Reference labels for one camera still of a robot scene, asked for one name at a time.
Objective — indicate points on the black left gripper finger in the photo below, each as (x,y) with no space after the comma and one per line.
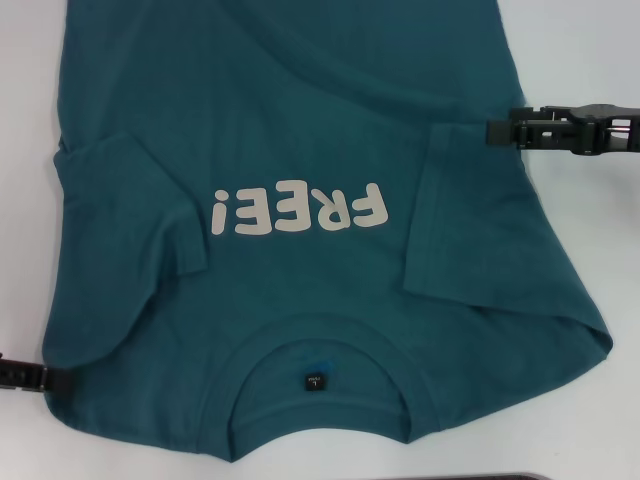
(30,375)

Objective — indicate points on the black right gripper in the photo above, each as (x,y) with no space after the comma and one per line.
(610,130)

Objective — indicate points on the teal t-shirt with FREE print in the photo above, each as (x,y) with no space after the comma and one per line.
(300,125)

